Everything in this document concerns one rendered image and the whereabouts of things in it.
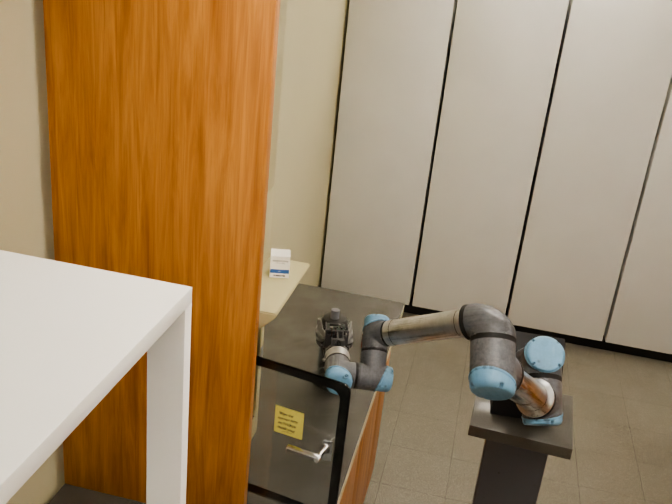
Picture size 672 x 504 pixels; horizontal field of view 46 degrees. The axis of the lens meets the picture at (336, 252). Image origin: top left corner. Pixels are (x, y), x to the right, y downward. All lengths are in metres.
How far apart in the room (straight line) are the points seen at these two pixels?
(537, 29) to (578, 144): 0.70
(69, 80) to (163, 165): 0.26
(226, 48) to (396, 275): 3.68
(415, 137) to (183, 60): 3.31
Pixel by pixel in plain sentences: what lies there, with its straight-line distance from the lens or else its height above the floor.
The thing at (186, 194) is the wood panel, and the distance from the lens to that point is 1.72.
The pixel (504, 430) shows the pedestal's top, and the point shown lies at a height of 0.94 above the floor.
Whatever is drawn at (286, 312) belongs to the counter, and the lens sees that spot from 3.09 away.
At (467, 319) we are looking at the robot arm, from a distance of 2.09.
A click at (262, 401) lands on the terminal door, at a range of 1.96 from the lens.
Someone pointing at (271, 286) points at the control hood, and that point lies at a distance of 1.98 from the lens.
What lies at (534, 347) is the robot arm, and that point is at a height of 1.26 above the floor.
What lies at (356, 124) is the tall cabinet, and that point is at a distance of 4.90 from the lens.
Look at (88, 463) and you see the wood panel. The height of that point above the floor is 1.02.
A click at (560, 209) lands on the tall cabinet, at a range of 4.94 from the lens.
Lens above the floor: 2.37
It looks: 23 degrees down
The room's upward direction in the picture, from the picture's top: 6 degrees clockwise
